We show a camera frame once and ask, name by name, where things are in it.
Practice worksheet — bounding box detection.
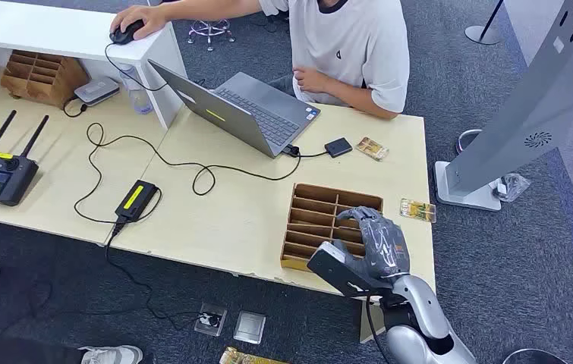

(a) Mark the black mains power cable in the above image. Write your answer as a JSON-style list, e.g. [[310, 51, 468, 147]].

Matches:
[[104, 221, 208, 324]]

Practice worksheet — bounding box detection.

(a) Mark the white sneaker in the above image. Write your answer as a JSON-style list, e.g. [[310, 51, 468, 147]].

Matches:
[[78, 345, 144, 364]]

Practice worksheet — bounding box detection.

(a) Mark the black laptop charging cable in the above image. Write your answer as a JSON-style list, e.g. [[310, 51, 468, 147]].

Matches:
[[73, 121, 303, 225]]

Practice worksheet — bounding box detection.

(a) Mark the dark round object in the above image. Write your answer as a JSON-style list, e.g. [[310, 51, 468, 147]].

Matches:
[[501, 347, 570, 364]]

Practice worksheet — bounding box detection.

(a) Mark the clear plastic water bottle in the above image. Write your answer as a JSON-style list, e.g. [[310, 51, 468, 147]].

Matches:
[[117, 62, 154, 116]]

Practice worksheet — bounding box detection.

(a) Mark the black mouse cable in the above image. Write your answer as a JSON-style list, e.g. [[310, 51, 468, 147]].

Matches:
[[103, 42, 168, 93]]

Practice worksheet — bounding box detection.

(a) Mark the black power adapter yellow label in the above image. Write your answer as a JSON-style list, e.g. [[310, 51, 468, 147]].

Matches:
[[114, 179, 160, 224]]

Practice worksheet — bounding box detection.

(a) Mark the black external drive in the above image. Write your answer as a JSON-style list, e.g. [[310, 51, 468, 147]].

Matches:
[[324, 136, 354, 159]]

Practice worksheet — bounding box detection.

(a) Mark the grey laptop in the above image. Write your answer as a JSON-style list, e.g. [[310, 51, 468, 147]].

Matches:
[[147, 59, 322, 160]]

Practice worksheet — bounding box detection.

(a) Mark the stanchion post with round base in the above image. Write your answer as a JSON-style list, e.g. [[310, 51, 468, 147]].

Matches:
[[464, 0, 505, 47]]

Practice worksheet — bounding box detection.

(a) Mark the person's right hand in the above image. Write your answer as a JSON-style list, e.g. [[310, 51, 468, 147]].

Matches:
[[109, 4, 168, 41]]

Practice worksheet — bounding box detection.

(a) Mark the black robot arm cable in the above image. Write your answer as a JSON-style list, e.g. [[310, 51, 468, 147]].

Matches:
[[364, 293, 394, 364]]

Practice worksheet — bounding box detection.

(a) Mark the person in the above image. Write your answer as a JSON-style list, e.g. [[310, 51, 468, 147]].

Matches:
[[109, 0, 411, 121]]

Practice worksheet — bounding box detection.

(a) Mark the white raised shelf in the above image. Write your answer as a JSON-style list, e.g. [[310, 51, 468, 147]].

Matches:
[[0, 0, 188, 132]]

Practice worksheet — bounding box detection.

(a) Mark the grey kiosk stand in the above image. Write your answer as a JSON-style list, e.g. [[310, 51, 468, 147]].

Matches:
[[433, 0, 573, 212]]

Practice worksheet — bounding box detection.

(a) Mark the wooden compartment card organizer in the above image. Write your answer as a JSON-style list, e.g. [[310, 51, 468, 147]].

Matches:
[[280, 183, 384, 273], [0, 49, 90, 109]]

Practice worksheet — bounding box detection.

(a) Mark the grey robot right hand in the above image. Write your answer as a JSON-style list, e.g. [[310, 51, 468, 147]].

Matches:
[[335, 206, 411, 283]]

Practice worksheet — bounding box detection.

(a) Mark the clear plastic bag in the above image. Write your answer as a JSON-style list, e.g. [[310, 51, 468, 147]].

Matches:
[[491, 172, 531, 203]]

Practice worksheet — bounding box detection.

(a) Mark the open floor socket box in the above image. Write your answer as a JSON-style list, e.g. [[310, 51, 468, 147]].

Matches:
[[194, 302, 228, 337]]

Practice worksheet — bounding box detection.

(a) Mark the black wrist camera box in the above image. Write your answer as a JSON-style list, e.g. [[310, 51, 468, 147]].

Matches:
[[307, 240, 394, 298]]

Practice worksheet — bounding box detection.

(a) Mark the closed metal floor socket cover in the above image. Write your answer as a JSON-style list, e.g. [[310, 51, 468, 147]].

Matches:
[[232, 310, 267, 346]]

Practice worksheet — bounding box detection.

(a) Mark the chrome stool base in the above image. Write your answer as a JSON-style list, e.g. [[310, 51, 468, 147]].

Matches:
[[186, 18, 236, 53]]

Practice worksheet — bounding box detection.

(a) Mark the round ring base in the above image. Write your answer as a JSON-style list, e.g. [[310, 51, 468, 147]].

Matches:
[[455, 128, 483, 155]]

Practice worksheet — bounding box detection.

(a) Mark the black computer mouse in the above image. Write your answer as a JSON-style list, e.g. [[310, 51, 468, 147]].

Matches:
[[109, 19, 145, 46]]

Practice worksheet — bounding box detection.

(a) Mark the short black drive cable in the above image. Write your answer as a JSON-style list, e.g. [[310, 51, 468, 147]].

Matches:
[[282, 144, 329, 160]]

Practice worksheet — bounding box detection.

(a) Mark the person's left hand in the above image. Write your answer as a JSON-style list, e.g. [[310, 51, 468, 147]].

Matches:
[[292, 66, 332, 95]]

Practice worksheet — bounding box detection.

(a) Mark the pale desk leg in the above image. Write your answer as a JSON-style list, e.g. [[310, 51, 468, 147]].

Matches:
[[358, 296, 388, 346]]

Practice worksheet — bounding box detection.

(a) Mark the small grey router box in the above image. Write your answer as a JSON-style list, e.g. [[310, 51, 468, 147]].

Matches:
[[73, 75, 121, 108]]

